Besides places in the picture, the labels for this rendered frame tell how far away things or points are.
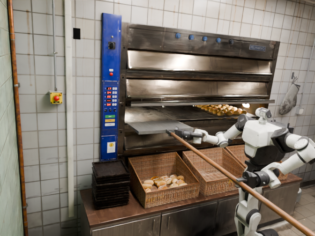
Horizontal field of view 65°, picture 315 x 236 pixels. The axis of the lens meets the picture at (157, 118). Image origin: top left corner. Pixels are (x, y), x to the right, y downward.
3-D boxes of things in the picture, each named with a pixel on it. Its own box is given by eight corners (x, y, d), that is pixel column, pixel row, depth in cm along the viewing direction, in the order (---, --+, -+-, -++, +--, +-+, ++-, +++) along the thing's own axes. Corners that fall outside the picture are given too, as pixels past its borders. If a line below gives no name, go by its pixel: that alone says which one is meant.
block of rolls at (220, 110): (192, 105, 355) (192, 101, 354) (219, 105, 375) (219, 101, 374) (219, 116, 302) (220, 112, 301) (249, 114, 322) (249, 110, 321)
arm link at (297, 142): (329, 151, 140) (304, 143, 162) (314, 135, 139) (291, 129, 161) (314, 165, 140) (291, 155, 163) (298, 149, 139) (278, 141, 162)
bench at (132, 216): (79, 240, 249) (79, 188, 235) (258, 197, 351) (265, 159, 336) (89, 288, 200) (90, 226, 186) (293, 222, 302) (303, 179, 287)
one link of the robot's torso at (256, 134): (263, 151, 219) (270, 112, 210) (293, 169, 188) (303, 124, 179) (233, 153, 211) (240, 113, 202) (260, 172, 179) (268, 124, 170)
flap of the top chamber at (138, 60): (128, 70, 224) (126, 48, 225) (270, 76, 299) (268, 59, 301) (129, 69, 220) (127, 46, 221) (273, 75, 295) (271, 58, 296)
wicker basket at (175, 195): (125, 182, 252) (126, 157, 245) (174, 174, 276) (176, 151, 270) (144, 210, 210) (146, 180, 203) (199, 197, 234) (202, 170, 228)
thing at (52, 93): (49, 102, 204) (48, 90, 202) (62, 102, 208) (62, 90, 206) (49, 104, 198) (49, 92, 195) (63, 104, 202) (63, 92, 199)
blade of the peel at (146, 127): (193, 130, 236) (193, 128, 235) (138, 134, 214) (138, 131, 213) (175, 120, 268) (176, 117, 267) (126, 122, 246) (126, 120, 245)
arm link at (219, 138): (202, 136, 225) (218, 140, 234) (206, 145, 218) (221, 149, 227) (209, 129, 219) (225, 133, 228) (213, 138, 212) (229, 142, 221)
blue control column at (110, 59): (75, 160, 423) (73, 27, 369) (85, 159, 429) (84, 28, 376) (99, 237, 254) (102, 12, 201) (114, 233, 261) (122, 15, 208)
